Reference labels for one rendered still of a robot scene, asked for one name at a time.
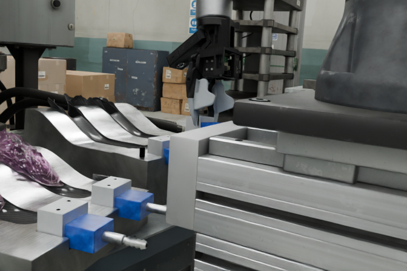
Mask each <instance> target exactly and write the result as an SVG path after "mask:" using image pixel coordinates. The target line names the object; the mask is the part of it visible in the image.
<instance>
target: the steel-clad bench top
mask: <svg viewBox="0 0 407 271"><path fill-rule="evenodd" d="M173 122H179V124H180V125H182V126H185V131H186V120H177V121H173ZM172 227H175V225H173V224H169V223H167V222H166V215H162V214H156V213H150V214H149V215H148V223H147V224H146V225H144V226H143V227H141V228H140V229H139V230H137V231H136V232H135V233H134V234H132V235H131V236H130V237H131V238H133V237H135V238H136V239H138V238H139V239H140V240H145V239H147V238H149V237H152V236H154V235H157V234H159V233H161V232H163V231H166V230H168V229H171V228H172ZM126 247H128V246H126V245H125V244H124V245H123V246H121V245H117V246H116V247H115V248H114V249H112V250H111V251H109V252H108V253H107V254H105V255H104V256H103V257H105V256H108V255H110V254H112V253H115V252H117V251H119V250H122V249H124V248H126ZM103 257H102V258H103Z"/></svg>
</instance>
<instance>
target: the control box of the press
mask: <svg viewBox="0 0 407 271"><path fill-rule="evenodd" d="M74 29H75V0H0V46H1V47H4V48H5V46H6V47H7V48H8V50H9V52H10V53H11V55H12V56H13V58H14V60H15V87H25V88H33V89H37V90H38V60H39V59H40V57H41V56H42V54H43V52H44V51H45V49H46V48H48V50H52V49H56V47H70V48H73V47H74ZM40 45H41V46H40ZM30 108H38V106H31V107H28V108H25V109H22V110H20V111H19V112H17V113H16V114H15V115H13V116H12V117H11V118H10V119H9V123H10V124H7V128H8V129H10V131H13V130H20V129H24V122H25V110H26V109H30Z"/></svg>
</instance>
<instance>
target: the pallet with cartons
mask: <svg viewBox="0 0 407 271"><path fill-rule="evenodd" d="M114 80H115V74H108V73H94V72H86V71H72V70H66V83H65V84H66V94H67V95H68V96H69V97H74V96H79V95H81V96H82V97H84V98H86V99H88V98H89V97H91V98H93V97H104V98H106V99H108V101H109V102H113V103H115V96H114Z"/></svg>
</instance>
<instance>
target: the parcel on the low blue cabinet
mask: <svg viewBox="0 0 407 271"><path fill-rule="evenodd" d="M107 47H112V48H133V35H132V34H129V33H107Z"/></svg>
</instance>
